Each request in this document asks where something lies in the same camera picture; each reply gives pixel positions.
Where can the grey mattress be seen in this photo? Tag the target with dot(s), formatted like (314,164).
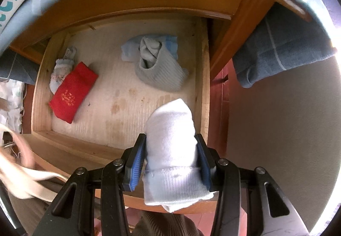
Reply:
(279,132)

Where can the grey ribbed sock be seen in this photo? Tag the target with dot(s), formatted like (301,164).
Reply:
(162,73)

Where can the beige bra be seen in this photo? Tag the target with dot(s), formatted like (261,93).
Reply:
(25,153)

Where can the blue checkered cloth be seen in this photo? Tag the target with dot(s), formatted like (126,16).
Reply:
(279,46)

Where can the small patterned sock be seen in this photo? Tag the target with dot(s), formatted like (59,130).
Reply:
(60,73)

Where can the white printed cloth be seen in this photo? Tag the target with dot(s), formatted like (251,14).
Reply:
(10,100)

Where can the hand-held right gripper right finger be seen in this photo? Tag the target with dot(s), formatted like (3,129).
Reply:
(205,169)

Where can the white ribbed sock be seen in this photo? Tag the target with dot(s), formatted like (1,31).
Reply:
(170,145)

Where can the wooden drawer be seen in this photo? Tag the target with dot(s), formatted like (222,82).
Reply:
(120,86)

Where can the light blue sock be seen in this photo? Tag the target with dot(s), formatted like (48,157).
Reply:
(130,50)

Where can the red sock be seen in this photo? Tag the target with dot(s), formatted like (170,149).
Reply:
(70,92)

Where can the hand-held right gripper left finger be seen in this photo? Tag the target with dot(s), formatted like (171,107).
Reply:
(137,166)

